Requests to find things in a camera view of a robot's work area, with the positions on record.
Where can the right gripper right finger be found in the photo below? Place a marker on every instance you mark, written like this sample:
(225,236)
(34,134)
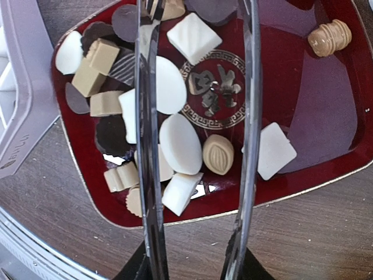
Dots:
(252,268)

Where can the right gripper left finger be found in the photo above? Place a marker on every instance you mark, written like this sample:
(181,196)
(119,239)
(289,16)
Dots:
(137,267)

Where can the white divided tin box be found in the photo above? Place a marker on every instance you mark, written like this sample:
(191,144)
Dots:
(28,103)

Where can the metal tongs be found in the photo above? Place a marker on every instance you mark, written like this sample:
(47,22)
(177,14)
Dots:
(149,14)

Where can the white wedge chocolate bottom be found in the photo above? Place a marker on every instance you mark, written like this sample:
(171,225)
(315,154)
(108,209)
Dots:
(179,191)

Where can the white square chocolate right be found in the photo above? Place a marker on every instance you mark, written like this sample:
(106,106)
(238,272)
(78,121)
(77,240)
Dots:
(275,151)

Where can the white square chocolate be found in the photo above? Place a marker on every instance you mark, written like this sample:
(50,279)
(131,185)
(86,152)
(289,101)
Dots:
(193,38)
(275,151)

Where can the tan almond shaped chocolate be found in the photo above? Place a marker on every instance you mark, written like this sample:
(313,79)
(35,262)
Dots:
(218,154)

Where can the white oval chocolate lower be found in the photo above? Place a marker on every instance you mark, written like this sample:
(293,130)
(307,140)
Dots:
(180,145)

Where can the white oval chocolate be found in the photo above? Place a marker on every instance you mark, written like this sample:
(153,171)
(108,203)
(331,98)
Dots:
(171,92)
(180,145)
(70,54)

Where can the dark round fluted chocolate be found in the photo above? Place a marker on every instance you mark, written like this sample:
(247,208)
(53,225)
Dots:
(110,137)

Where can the red chocolate tray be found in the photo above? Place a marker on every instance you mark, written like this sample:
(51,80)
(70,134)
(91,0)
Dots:
(322,104)

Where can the white oval chocolate upper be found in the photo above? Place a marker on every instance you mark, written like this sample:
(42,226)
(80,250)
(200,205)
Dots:
(171,92)

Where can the tan cube chocolate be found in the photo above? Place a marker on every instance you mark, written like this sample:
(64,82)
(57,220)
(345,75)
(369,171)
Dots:
(95,66)

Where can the white oval chocolate left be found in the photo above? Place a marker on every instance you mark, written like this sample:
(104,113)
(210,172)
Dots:
(70,54)

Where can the white square chocolate top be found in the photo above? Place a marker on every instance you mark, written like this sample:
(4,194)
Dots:
(193,38)

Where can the tan barrel chocolate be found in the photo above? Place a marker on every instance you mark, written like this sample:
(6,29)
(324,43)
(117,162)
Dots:
(330,37)

